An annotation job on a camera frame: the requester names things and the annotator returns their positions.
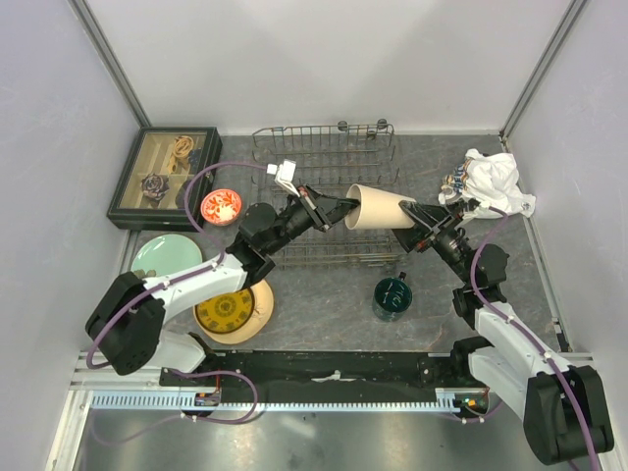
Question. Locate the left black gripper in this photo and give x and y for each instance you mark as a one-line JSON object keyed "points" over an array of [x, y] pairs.
{"points": [[324, 209]]}

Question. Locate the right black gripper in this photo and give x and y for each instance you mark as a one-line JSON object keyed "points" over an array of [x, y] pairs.
{"points": [[434, 217]]}

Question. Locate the beige paper cup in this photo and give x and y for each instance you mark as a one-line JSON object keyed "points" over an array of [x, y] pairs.
{"points": [[377, 210]]}

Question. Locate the yellow patterned plate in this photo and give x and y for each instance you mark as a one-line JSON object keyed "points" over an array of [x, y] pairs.
{"points": [[225, 313]]}

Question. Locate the mint green plate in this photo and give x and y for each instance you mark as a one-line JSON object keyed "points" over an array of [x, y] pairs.
{"points": [[166, 255]]}

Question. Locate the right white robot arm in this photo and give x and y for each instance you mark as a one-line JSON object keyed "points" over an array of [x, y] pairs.
{"points": [[562, 406]]}

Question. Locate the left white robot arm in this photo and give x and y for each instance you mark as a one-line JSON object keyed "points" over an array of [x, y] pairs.
{"points": [[127, 325]]}

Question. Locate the dark green mug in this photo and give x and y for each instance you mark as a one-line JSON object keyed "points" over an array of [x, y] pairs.
{"points": [[392, 297]]}

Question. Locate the crumpled white printed cloth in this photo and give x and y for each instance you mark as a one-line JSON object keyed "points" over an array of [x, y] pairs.
{"points": [[492, 180]]}

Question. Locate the beige bird plate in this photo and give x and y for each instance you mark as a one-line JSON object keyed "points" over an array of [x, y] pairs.
{"points": [[262, 313]]}

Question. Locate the red patterned small bowl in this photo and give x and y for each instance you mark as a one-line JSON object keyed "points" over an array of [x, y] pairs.
{"points": [[221, 207]]}

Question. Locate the black glass-lid jewelry box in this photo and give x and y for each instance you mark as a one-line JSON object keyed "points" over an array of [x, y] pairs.
{"points": [[156, 190]]}

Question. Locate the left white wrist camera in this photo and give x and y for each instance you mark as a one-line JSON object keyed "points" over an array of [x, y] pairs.
{"points": [[283, 174]]}

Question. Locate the grey slotted cable duct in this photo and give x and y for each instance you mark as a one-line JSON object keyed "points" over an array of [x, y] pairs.
{"points": [[292, 400]]}

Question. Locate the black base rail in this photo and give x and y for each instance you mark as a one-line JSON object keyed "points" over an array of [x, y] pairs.
{"points": [[274, 369]]}

